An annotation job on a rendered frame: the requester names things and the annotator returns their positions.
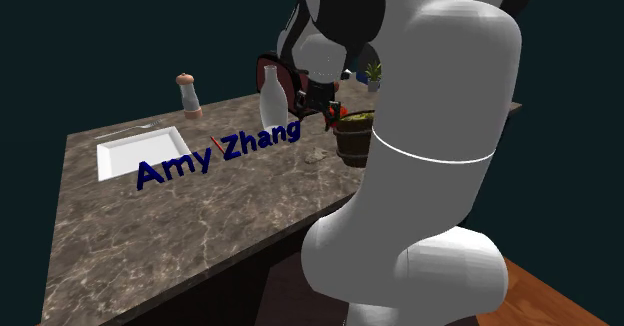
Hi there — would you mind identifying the red tomato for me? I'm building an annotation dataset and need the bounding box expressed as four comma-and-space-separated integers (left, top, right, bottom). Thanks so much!
329, 104, 349, 129

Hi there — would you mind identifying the silver fork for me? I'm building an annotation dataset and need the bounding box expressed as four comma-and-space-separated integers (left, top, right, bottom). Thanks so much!
94, 119, 165, 140

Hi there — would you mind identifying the pepper grinder with brown cap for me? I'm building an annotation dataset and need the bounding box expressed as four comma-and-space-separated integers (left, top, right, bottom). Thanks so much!
175, 72, 204, 120

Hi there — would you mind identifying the clear glass bottle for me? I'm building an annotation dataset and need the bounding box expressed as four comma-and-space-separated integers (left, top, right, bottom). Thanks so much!
258, 64, 290, 131

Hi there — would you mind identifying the brown wooden bucket with greens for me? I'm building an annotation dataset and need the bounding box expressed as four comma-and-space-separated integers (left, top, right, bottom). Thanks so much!
333, 110, 377, 169

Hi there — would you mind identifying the potted green plant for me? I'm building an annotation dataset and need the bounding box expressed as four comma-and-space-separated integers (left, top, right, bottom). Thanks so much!
363, 61, 383, 94

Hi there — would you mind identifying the blue raised lettering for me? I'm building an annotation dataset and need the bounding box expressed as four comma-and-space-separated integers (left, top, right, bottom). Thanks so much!
135, 120, 302, 192

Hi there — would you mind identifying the white square plate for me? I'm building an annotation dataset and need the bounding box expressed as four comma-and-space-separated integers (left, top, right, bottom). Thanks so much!
96, 125, 193, 183

